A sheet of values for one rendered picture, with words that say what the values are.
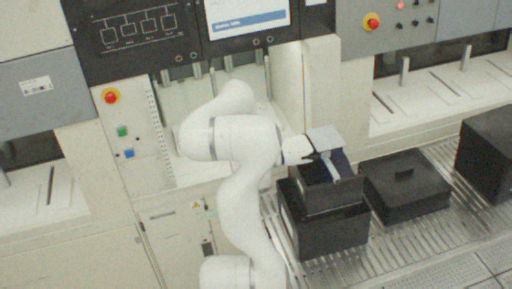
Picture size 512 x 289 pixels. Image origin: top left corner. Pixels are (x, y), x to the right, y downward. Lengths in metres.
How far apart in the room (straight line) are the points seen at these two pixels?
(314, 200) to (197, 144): 0.63
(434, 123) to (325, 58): 0.76
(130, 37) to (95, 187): 0.63
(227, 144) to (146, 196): 0.95
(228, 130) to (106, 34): 0.67
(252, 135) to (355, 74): 0.92
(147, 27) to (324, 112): 0.74
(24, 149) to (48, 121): 0.67
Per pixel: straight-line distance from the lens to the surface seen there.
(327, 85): 1.69
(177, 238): 2.05
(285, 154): 1.42
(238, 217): 1.03
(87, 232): 1.98
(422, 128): 2.16
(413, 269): 1.68
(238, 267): 1.14
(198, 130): 0.96
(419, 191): 1.80
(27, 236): 2.02
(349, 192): 1.53
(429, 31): 1.88
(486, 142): 1.87
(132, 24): 1.47
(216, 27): 1.51
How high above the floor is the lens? 2.10
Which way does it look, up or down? 38 degrees down
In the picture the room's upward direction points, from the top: 7 degrees counter-clockwise
